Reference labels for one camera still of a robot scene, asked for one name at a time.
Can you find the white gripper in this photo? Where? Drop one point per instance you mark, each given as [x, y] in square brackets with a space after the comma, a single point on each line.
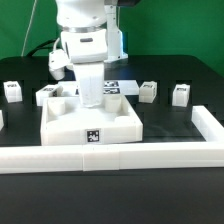
[87, 48]

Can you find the white square tabletop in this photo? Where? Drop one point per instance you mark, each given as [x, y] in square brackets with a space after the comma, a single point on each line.
[66, 122]

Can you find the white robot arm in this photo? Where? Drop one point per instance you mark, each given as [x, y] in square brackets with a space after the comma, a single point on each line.
[83, 16]

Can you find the marker sheet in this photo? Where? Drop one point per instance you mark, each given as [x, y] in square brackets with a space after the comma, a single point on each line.
[126, 87]

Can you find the white U-shaped fence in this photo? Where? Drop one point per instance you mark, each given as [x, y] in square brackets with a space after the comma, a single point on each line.
[208, 153]

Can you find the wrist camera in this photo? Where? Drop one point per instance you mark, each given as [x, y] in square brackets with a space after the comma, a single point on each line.
[58, 60]

